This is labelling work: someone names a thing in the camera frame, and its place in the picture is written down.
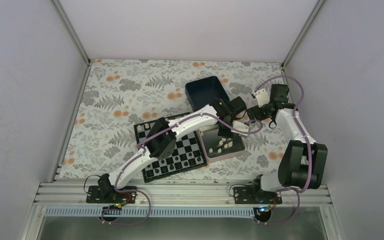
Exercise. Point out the pink metal tin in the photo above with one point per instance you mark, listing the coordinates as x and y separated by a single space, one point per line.
217 148

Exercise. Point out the dark blue square tray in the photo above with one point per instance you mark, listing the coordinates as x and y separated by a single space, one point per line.
203 91

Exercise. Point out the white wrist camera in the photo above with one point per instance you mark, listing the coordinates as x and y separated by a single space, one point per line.
262 97
240 128

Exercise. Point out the aluminium front rail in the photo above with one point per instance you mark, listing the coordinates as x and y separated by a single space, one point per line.
161 195

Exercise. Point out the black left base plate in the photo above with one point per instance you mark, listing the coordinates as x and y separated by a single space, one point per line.
95 195

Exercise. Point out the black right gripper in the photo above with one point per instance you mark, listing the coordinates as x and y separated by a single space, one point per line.
254 109

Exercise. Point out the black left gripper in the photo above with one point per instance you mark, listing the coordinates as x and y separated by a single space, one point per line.
222 134

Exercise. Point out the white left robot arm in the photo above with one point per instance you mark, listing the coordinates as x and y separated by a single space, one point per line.
164 134

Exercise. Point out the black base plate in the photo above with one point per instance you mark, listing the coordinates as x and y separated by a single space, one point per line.
95 195
246 195

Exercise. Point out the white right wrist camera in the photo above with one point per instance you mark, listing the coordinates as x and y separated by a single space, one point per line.
262 97

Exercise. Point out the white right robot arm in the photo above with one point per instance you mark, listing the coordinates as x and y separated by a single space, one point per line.
303 162

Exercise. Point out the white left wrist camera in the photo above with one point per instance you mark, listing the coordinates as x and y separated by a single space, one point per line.
240 128

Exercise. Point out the black and white chessboard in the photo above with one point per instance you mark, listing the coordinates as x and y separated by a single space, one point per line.
187 156

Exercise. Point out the floral patterned table mat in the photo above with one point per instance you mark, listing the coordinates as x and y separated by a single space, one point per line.
121 93

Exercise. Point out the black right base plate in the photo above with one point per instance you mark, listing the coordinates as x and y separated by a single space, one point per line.
246 195

